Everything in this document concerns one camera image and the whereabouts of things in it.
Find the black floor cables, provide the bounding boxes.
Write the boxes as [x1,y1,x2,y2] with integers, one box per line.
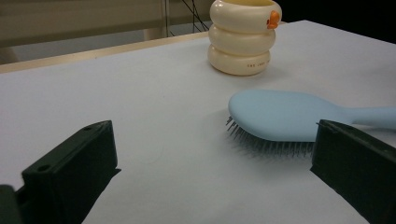
[165,0,210,37]

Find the cream ringed duck cup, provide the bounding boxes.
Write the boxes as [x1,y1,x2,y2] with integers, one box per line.
[207,0,283,77]

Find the light wooden bench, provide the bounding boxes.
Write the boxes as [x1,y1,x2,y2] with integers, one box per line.
[0,0,219,49]

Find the light blue hairbrush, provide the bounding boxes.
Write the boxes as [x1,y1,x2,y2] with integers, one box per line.
[225,89,396,160]

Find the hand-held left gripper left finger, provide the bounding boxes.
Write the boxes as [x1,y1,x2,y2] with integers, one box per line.
[15,119,121,224]

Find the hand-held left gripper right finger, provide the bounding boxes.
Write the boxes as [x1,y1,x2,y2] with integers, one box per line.
[310,119,396,224]

